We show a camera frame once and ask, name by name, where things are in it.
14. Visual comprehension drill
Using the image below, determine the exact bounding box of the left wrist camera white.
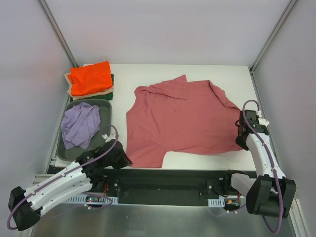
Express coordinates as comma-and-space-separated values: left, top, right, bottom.
102, 133, 117, 143

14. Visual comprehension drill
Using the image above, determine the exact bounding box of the pink t shirt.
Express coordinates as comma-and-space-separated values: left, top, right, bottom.
126, 75, 240, 168

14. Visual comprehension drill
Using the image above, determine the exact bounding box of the beige folded t shirt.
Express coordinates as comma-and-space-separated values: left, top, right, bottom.
64, 73, 114, 101

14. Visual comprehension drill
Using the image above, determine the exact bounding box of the right white cable duct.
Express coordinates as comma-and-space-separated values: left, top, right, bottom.
207, 197, 225, 208

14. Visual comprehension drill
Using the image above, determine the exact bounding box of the white cable duct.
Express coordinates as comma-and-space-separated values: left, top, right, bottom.
207, 197, 225, 208
63, 194, 119, 205

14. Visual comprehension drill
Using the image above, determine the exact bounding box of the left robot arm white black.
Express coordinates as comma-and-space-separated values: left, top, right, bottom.
7, 140, 132, 231

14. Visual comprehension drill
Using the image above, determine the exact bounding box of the left white cable duct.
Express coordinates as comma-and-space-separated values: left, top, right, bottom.
63, 194, 119, 205

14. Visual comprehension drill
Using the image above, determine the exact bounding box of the lilac crumpled t shirt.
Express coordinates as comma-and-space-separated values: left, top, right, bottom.
61, 102, 101, 150

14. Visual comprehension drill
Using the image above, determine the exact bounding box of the grey plastic bin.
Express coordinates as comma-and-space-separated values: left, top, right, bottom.
56, 99, 112, 162

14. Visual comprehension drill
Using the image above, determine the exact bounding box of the orange folded t shirt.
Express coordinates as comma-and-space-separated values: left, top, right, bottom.
68, 61, 113, 96

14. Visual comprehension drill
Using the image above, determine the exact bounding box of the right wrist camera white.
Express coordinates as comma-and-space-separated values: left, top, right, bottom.
256, 110, 270, 126

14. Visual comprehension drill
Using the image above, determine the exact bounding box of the aluminium frame post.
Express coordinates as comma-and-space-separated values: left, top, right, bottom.
37, 0, 79, 68
249, 0, 299, 75

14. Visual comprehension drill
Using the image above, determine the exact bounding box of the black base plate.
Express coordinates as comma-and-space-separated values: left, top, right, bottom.
90, 169, 238, 206

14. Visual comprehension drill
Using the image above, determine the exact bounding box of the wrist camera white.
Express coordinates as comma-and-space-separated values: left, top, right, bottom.
102, 133, 117, 143
256, 110, 270, 126

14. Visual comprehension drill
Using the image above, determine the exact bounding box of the right aluminium frame post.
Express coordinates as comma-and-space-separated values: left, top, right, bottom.
249, 0, 299, 75

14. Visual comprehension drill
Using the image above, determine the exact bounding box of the left aluminium frame post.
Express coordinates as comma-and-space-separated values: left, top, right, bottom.
37, 0, 79, 68

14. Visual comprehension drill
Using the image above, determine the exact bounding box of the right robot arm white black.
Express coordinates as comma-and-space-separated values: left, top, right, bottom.
222, 110, 297, 218

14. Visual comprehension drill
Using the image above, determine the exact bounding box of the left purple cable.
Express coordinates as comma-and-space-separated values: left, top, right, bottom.
6, 124, 119, 230

